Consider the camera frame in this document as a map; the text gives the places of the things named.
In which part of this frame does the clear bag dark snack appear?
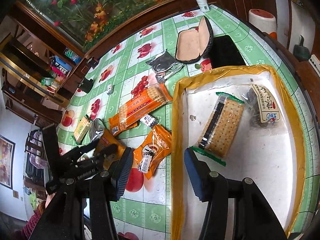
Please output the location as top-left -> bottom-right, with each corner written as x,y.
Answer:
241,84 -> 281,128

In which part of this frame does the cracker pack in tray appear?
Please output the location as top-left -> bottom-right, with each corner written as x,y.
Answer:
191,92 -> 245,166

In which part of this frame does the white red stool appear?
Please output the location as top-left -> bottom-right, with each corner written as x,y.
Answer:
248,9 -> 277,40

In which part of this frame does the black phone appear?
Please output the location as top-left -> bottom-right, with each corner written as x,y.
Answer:
208,35 -> 246,69

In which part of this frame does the person's left hand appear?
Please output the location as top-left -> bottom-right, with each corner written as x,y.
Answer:
45,193 -> 55,208

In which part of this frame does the long orange cracker pack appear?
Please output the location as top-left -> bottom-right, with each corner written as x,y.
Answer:
108,83 -> 172,137

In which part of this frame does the green fruit pattern tablecloth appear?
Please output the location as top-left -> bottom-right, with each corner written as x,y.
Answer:
57,5 -> 319,232

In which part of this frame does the silver foil snack pack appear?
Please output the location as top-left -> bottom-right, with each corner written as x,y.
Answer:
146,50 -> 184,83

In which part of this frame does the white tray with yellow tape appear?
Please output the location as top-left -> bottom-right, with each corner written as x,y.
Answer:
171,65 -> 305,239

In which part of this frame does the green yellow cracker pack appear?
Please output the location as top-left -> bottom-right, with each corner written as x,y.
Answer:
72,115 -> 92,145

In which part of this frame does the small white candy wrapper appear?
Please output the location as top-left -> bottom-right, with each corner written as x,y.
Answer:
140,114 -> 158,129

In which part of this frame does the open glasses case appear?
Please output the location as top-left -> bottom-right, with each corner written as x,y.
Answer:
175,16 -> 214,64

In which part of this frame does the small black box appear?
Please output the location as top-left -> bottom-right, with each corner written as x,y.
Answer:
78,77 -> 94,94

